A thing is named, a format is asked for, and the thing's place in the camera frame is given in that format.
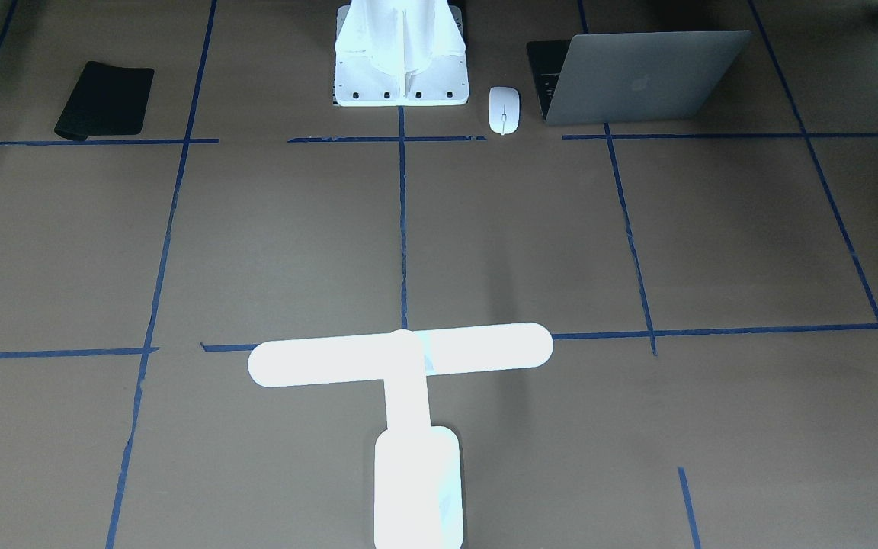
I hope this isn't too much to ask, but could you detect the white computer mouse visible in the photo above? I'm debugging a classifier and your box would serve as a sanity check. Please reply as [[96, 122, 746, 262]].
[[488, 86, 521, 136]]

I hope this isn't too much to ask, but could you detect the silver laptop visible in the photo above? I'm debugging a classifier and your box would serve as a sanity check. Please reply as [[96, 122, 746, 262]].
[[526, 30, 752, 126]]

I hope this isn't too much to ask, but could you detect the black mouse pad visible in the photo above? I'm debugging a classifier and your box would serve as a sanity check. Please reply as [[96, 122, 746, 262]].
[[53, 60, 155, 140]]

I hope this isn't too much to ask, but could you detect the white desk lamp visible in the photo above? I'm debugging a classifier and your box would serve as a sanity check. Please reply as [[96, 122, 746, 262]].
[[248, 323, 554, 548]]

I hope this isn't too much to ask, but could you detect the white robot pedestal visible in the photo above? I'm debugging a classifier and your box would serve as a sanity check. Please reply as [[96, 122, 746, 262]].
[[332, 1, 470, 108]]

